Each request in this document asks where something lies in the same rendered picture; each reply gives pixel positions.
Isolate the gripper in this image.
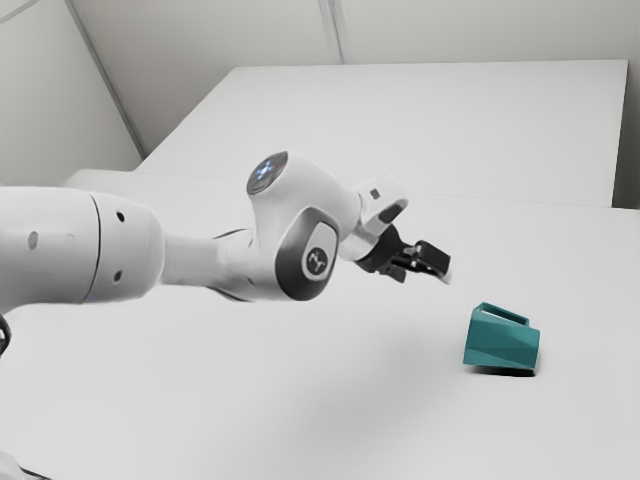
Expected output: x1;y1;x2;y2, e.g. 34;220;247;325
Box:
357;223;455;286

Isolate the teal faceted mug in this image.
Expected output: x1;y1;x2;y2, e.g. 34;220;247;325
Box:
462;301;542;378

